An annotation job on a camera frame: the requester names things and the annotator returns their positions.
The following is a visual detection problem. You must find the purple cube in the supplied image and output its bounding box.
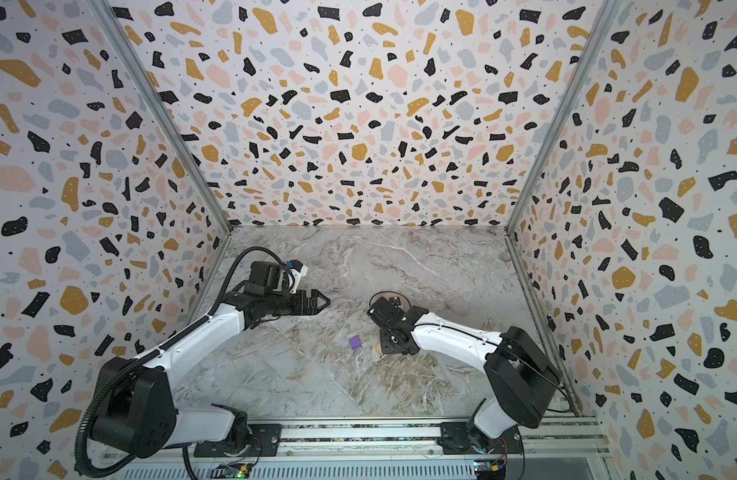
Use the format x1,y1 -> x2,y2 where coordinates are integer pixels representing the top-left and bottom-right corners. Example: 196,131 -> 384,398
348,335 -> 362,350

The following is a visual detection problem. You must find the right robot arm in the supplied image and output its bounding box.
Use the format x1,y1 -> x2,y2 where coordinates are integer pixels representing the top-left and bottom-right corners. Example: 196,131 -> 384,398
368,294 -> 562,454

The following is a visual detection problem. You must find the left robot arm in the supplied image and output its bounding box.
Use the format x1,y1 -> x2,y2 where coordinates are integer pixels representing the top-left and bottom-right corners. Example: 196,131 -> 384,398
76,260 -> 330,459

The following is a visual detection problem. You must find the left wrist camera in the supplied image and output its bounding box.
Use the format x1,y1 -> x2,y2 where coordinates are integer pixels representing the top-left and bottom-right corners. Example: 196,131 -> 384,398
286,260 -> 308,294

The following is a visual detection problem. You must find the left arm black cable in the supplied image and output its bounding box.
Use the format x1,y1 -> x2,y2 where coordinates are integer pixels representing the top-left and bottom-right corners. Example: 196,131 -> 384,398
73,245 -> 286,480

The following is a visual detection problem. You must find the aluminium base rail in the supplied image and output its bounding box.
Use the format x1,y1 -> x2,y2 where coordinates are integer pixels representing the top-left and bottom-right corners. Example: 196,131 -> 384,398
116,416 -> 618,479

